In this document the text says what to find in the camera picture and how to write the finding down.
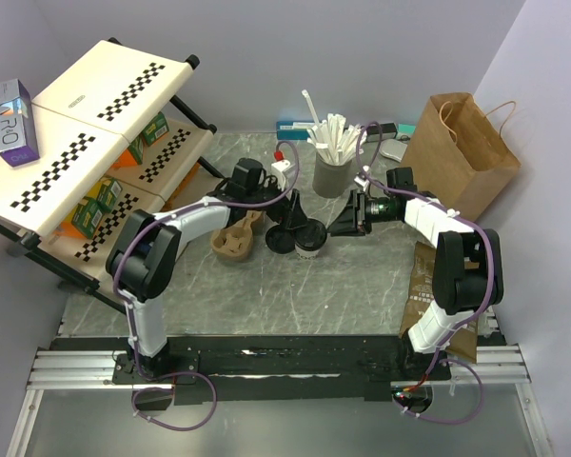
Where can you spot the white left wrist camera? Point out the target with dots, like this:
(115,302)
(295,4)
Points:
(283,170)

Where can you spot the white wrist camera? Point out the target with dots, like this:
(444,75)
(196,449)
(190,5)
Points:
(283,170)
(361,183)

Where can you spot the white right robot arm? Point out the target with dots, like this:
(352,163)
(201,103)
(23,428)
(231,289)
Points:
(467,273)

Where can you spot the teal flat box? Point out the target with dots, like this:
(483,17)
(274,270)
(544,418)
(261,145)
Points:
(293,130)

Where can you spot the beige checkered shelf rack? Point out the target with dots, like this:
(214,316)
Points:
(85,119)

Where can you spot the green box upper shelf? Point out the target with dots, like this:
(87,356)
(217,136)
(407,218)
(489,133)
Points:
(155,129)

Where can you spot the black mounting base rail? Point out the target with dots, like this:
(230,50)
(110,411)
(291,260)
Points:
(266,367)

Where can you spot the white paper coffee cup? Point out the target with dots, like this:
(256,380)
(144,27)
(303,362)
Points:
(308,248)

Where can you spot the brown coffee bean pouch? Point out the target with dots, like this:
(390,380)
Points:
(464,342)

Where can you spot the purple cardboard box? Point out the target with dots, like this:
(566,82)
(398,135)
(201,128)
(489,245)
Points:
(18,142)

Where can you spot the black plastic cup lid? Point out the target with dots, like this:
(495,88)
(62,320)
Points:
(279,240)

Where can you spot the brown paper bag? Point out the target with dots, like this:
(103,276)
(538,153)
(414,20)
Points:
(456,154)

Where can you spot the green box shelf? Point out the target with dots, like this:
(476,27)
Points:
(155,129)
(98,202)

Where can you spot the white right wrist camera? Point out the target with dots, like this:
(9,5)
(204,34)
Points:
(361,183)

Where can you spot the green box lower shelf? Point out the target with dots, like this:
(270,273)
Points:
(98,202)

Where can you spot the orange box on shelf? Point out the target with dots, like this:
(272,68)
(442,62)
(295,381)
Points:
(132,156)

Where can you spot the black rectangular device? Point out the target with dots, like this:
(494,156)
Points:
(376,133)

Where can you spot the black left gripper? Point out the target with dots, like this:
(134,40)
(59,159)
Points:
(288,212)

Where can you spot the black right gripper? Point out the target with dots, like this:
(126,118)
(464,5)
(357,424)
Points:
(352,221)

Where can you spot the white wrapped straws bundle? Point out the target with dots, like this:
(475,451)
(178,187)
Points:
(334,140)

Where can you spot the brown pulp cup carrier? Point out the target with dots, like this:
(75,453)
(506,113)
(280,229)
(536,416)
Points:
(235,243)

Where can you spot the grey straw holder cup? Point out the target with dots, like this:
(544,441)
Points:
(330,181)

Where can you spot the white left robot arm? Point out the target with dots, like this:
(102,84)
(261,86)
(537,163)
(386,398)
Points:
(143,258)

